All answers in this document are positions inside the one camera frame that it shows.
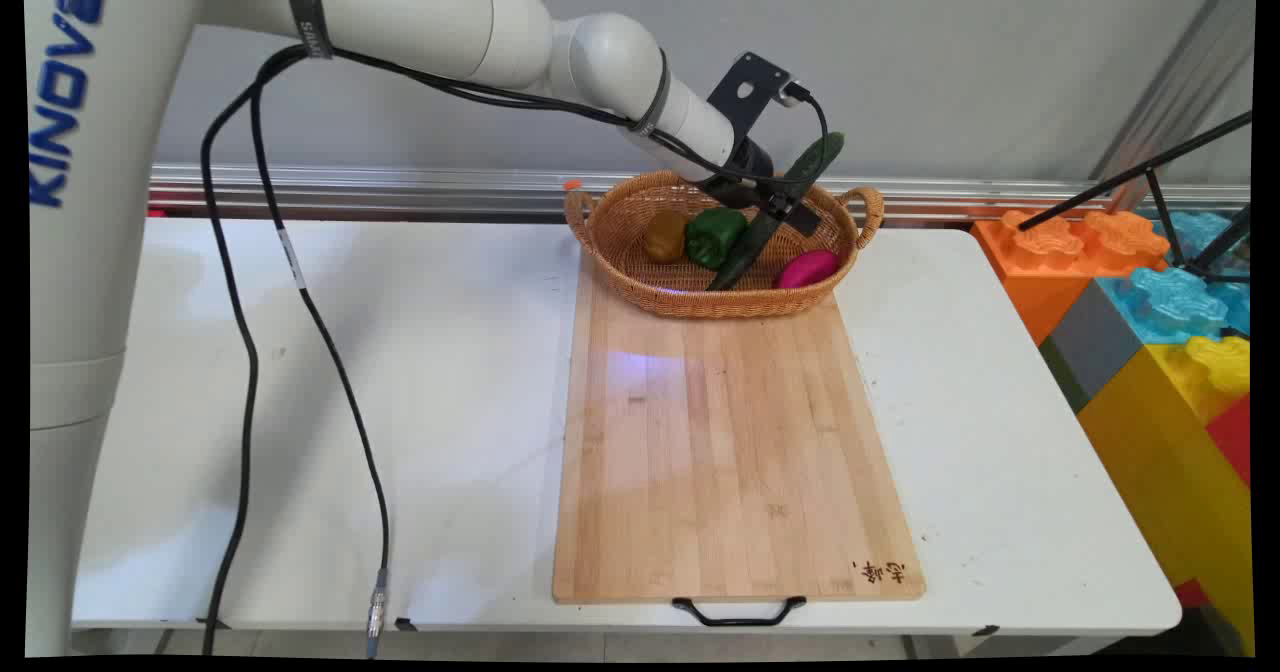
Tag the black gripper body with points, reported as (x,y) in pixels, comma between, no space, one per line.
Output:
(748,164)

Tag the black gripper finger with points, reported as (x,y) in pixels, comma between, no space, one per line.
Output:
(795,216)
(728,190)

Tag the yellow-brown toy potato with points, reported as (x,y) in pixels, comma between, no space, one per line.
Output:
(665,237)

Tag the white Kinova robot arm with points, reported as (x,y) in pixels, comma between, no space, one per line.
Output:
(100,252)

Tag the green toy bell pepper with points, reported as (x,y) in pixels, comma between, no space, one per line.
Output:
(715,235)

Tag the magenta toy sweet potato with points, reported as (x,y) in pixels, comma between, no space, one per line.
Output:
(808,269)

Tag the green toy cucumber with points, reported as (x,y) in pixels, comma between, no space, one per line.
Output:
(817,157)

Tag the woven wicker basket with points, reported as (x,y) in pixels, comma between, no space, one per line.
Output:
(640,282)

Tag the wooden cutting board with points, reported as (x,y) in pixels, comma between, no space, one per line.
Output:
(730,452)

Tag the orange foam block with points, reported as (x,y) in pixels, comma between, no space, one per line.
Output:
(1040,262)

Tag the black tripod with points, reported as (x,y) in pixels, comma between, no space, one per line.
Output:
(1160,187)

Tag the large blue foam block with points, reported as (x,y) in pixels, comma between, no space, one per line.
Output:
(1170,302)

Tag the small blue foam block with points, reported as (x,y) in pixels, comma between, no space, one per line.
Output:
(1195,232)

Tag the black table edge clip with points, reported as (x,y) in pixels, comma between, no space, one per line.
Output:
(986,631)
(212,623)
(405,624)

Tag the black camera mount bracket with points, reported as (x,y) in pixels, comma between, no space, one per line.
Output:
(745,87)

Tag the small wrist camera with plug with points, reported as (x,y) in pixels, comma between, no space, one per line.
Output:
(795,93)

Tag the aluminium rail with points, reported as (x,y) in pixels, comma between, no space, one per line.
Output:
(400,187)

